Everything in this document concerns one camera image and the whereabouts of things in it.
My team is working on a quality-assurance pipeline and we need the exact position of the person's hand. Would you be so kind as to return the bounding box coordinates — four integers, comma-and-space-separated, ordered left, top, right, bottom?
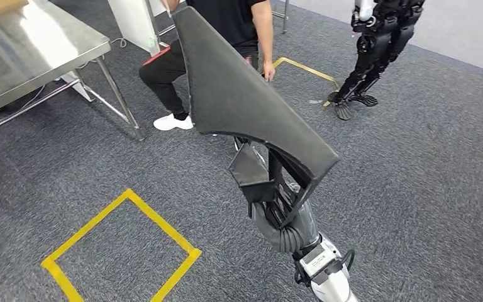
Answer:
261, 61, 277, 83

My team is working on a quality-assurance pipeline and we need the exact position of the black plastic car part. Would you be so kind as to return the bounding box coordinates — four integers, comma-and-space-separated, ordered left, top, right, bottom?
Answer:
172, 6, 341, 230

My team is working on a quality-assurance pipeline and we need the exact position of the steel workbench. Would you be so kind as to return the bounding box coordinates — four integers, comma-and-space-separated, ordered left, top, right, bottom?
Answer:
0, 0, 147, 143

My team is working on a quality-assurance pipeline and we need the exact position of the yellow floor tape square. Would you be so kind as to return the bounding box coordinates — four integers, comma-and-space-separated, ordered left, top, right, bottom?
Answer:
272, 57, 341, 91
40, 188, 203, 302

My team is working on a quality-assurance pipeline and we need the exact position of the person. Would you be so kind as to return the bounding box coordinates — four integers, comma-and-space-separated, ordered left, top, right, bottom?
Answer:
138, 0, 277, 132

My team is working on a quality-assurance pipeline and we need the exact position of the black humanoid robot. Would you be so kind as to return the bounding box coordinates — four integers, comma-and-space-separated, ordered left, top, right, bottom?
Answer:
328, 0, 428, 121

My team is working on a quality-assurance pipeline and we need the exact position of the white panel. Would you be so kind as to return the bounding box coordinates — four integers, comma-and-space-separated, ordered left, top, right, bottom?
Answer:
107, 0, 172, 58

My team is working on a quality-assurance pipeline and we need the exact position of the cardboard box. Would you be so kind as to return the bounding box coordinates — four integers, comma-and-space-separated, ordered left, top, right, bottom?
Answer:
0, 0, 30, 16

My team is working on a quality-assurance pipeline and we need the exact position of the steel table frame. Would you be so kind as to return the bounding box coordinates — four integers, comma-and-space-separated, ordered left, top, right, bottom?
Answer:
271, 0, 291, 35

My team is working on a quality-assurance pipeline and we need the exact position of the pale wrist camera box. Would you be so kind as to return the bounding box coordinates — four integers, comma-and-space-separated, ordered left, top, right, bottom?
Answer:
299, 243, 342, 278

